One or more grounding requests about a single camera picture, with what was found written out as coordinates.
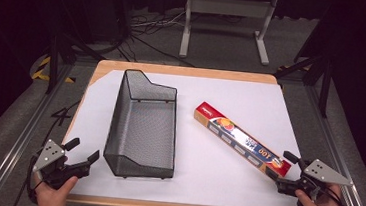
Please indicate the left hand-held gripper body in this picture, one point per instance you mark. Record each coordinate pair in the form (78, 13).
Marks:
(53, 160)

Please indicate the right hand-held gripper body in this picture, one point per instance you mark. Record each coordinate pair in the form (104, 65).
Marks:
(318, 175)

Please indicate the long red wrap box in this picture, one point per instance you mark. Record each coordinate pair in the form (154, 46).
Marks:
(239, 138)

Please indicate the person's left hand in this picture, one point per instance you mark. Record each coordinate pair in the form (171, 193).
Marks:
(54, 197)

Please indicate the white table sheet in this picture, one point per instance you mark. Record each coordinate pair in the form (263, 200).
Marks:
(204, 185)

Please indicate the black tripod stand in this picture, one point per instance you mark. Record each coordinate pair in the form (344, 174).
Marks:
(53, 65)
(324, 92)

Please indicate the white metal stand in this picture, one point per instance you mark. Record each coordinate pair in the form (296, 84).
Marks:
(229, 7)

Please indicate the aluminium floor rail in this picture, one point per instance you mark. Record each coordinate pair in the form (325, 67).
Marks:
(343, 163)
(20, 144)

